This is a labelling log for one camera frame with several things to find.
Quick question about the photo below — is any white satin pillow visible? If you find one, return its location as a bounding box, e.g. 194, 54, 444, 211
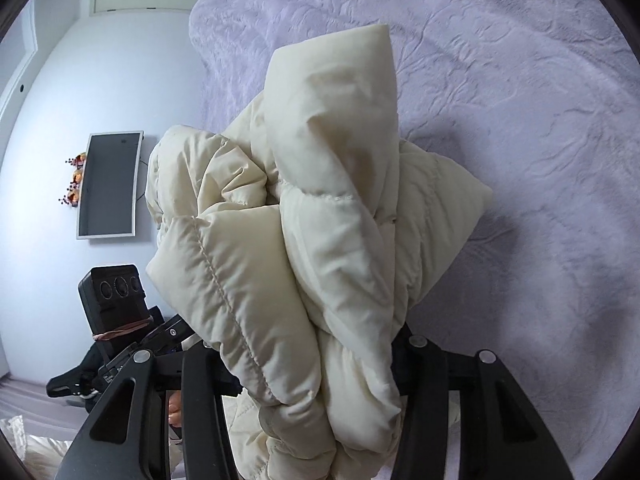
2, 412, 76, 480

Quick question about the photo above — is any cream puffer jacket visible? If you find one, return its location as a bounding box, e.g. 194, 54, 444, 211
145, 24, 493, 480

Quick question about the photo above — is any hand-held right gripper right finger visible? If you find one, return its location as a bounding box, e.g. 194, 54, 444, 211
389, 322, 576, 480

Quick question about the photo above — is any purple embossed blanket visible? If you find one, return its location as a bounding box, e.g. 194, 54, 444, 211
187, 0, 640, 480

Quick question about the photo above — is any orange flower wall decoration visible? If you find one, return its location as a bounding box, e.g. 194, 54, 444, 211
57, 151, 91, 209

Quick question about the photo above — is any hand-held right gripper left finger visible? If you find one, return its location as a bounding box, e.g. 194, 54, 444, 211
55, 344, 242, 480

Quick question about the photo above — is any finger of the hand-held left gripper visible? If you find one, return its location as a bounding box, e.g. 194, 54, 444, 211
150, 314, 203, 357

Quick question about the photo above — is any wall-mounted curved monitor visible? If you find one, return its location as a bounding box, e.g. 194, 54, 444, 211
76, 131, 145, 240

